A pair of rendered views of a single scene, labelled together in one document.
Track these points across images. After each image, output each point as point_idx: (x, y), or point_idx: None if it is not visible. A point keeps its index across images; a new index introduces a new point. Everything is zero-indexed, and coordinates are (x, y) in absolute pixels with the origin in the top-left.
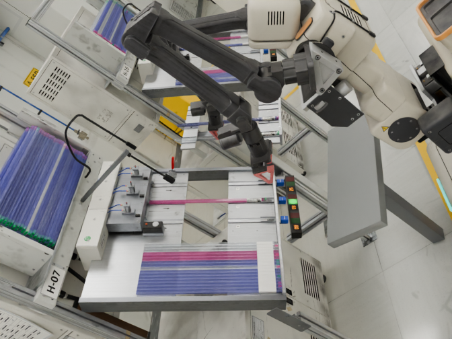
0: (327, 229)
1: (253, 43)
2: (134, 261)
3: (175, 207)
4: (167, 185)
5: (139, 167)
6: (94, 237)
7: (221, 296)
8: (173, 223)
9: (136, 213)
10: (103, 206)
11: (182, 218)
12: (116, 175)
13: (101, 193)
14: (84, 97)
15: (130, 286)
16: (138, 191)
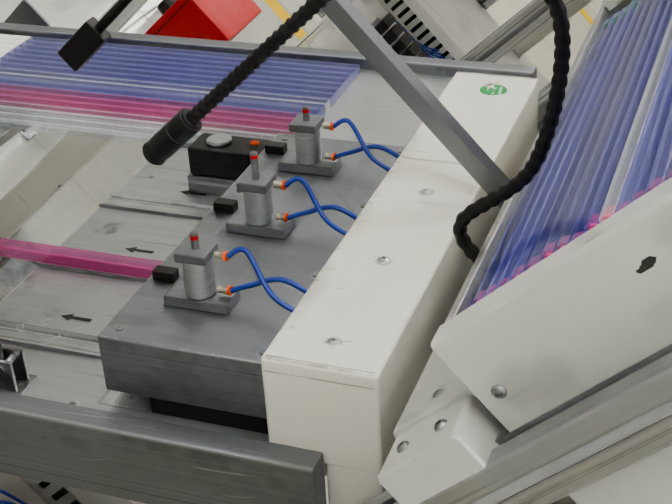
0: None
1: None
2: (342, 129)
3: (97, 248)
4: (65, 343)
5: (166, 343)
6: (465, 90)
7: (131, 37)
8: (145, 197)
9: (277, 159)
10: (416, 165)
11: (99, 210)
12: (320, 277)
13: (418, 214)
14: None
15: (373, 88)
16: (230, 217)
